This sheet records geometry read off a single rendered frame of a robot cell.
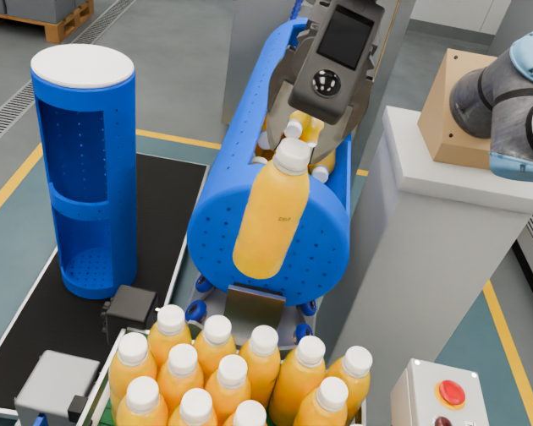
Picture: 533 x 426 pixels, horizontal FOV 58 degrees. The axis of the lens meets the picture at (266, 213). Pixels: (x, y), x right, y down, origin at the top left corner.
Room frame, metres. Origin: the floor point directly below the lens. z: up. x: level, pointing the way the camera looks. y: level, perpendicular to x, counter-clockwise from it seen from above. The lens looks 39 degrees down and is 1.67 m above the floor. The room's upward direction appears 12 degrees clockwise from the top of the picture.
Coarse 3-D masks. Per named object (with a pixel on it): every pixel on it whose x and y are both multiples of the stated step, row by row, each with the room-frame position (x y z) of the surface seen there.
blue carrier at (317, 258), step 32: (288, 32) 1.36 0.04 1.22; (256, 64) 1.26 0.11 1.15; (256, 96) 0.96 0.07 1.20; (256, 128) 0.80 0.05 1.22; (224, 160) 0.73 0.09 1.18; (224, 192) 0.61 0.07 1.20; (320, 192) 0.64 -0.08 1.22; (192, 224) 0.61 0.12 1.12; (224, 224) 0.61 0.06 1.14; (320, 224) 0.61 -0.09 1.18; (192, 256) 0.61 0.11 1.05; (224, 256) 0.61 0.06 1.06; (288, 256) 0.61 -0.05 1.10; (320, 256) 0.61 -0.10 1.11; (224, 288) 0.61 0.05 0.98; (288, 288) 0.61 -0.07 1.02; (320, 288) 0.61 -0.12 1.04
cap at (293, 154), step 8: (280, 144) 0.46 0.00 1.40; (288, 144) 0.47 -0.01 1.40; (296, 144) 0.47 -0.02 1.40; (304, 144) 0.48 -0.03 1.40; (280, 152) 0.45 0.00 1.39; (288, 152) 0.45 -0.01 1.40; (296, 152) 0.46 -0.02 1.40; (304, 152) 0.46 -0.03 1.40; (280, 160) 0.45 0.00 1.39; (288, 160) 0.45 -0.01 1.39; (296, 160) 0.45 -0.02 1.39; (304, 160) 0.45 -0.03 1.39; (288, 168) 0.45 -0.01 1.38; (296, 168) 0.45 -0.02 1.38; (304, 168) 0.45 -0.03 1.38
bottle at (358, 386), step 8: (336, 360) 0.45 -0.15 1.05; (336, 368) 0.43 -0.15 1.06; (344, 368) 0.43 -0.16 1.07; (328, 376) 0.43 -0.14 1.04; (336, 376) 0.42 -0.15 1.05; (344, 376) 0.42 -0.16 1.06; (352, 376) 0.42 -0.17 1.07; (360, 376) 0.42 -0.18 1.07; (368, 376) 0.43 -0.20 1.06; (352, 384) 0.41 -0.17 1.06; (360, 384) 0.41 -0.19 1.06; (368, 384) 0.42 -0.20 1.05; (352, 392) 0.41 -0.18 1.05; (360, 392) 0.41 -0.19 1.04; (352, 400) 0.40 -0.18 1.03; (360, 400) 0.41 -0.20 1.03; (352, 408) 0.41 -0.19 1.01; (352, 416) 0.41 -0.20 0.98
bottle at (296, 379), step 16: (288, 352) 0.45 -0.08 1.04; (288, 368) 0.42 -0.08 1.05; (304, 368) 0.42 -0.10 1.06; (320, 368) 0.43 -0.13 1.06; (288, 384) 0.41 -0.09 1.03; (304, 384) 0.41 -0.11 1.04; (320, 384) 0.42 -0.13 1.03; (272, 400) 0.43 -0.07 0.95; (288, 400) 0.41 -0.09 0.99; (272, 416) 0.42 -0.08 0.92; (288, 416) 0.40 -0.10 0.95
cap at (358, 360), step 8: (352, 352) 0.44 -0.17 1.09; (360, 352) 0.44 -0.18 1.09; (368, 352) 0.45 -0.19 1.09; (344, 360) 0.43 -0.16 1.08; (352, 360) 0.43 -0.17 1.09; (360, 360) 0.43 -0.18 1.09; (368, 360) 0.43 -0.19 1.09; (352, 368) 0.42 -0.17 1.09; (360, 368) 0.42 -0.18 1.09; (368, 368) 0.42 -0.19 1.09
